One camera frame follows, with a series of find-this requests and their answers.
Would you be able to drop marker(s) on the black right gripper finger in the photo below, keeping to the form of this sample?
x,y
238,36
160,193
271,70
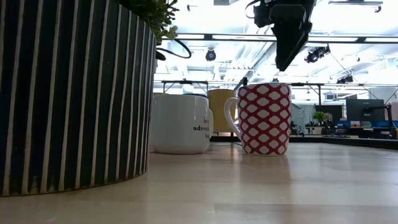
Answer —
x,y
289,46

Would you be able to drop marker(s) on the white mug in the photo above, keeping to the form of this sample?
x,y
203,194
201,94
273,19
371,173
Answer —
x,y
264,124

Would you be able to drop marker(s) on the dark green mug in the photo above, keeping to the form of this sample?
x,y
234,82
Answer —
x,y
180,124

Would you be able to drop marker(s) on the black ceiling spotlight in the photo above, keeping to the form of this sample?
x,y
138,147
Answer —
x,y
345,80
312,56

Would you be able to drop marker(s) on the small background potted plant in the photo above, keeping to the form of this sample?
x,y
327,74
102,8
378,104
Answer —
x,y
318,116

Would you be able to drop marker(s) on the background dark screen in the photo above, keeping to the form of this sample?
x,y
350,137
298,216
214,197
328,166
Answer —
x,y
335,112

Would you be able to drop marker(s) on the blue storage bins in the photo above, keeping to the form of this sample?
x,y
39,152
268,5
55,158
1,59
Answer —
x,y
345,124

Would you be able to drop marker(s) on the background computer monitor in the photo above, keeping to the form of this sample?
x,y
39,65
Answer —
x,y
365,110

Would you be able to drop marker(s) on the artificial plant striped pot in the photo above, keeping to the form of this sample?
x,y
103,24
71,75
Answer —
x,y
77,93

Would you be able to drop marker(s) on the black background table frame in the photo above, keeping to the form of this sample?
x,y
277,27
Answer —
x,y
319,93

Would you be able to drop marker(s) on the black overhead frame bar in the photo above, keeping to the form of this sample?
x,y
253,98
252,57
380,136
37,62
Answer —
x,y
361,39

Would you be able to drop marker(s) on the black overhead camera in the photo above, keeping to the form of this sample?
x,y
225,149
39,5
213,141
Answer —
x,y
211,55

